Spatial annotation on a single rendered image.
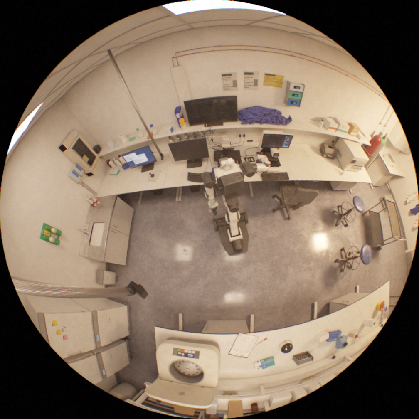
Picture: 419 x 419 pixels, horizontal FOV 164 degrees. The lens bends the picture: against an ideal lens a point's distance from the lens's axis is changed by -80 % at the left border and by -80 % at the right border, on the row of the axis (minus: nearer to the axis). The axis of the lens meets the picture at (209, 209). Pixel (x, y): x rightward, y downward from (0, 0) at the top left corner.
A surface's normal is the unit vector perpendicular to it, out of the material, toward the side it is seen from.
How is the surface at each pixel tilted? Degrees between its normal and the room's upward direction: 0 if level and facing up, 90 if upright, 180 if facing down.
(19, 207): 90
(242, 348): 0
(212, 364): 0
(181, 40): 90
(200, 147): 86
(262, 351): 0
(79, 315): 90
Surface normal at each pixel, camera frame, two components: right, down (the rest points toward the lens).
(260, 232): -0.13, -0.40
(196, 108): 0.00, 0.88
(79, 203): 0.99, -0.06
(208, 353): -0.11, -0.83
